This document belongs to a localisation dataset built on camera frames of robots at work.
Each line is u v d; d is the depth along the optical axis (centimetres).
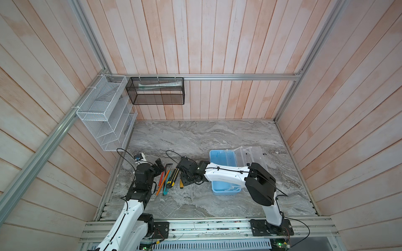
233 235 73
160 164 75
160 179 90
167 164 95
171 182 87
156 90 104
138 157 71
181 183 78
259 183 50
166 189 86
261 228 73
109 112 68
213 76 99
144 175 61
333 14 71
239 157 89
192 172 66
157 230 73
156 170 75
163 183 88
